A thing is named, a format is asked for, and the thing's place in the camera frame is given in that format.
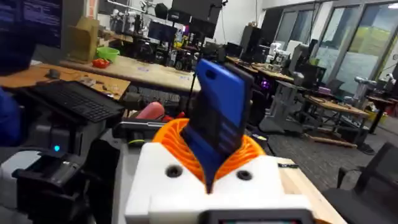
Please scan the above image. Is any black keyboard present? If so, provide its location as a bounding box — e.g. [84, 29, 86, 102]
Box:
[30, 80, 126, 123]

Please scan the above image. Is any black office chair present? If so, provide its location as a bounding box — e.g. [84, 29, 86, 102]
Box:
[322, 141, 398, 224]

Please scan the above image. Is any pink rounded object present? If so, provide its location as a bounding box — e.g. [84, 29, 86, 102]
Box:
[135, 101, 166, 121]

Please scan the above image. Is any wooden desk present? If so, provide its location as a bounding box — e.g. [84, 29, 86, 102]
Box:
[0, 63, 132, 101]

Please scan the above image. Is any long pale wooden table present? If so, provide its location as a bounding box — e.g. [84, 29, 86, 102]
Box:
[58, 55, 202, 95]

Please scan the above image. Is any wooden table with black legs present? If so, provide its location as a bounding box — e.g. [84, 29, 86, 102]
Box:
[303, 94, 371, 147]

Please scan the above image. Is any black device with blue light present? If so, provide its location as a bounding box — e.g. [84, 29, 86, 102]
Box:
[11, 139, 121, 224]

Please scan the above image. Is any right gripper white and orange right finger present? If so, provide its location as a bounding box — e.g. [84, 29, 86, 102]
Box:
[209, 135, 314, 218]

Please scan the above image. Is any large dark monitor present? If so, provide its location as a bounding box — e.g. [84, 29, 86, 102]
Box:
[0, 0, 63, 50]

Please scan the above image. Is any green plastic bowl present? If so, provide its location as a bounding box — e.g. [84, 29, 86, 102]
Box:
[96, 46, 121, 63]

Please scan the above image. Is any red vegetable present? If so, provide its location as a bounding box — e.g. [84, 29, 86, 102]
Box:
[91, 58, 111, 69]

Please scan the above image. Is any person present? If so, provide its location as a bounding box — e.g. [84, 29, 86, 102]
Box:
[0, 30, 37, 147]

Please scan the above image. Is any small dark monitor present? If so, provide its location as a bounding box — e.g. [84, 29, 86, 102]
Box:
[147, 20, 178, 44]

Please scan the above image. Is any dark computer mouse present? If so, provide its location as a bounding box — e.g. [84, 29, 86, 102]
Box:
[45, 68, 62, 79]

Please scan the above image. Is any right gripper white and orange left finger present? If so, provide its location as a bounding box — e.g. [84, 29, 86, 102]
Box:
[124, 118, 211, 224]

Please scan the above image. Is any brown cardboard box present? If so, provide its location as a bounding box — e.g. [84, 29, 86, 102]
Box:
[66, 16, 101, 63]

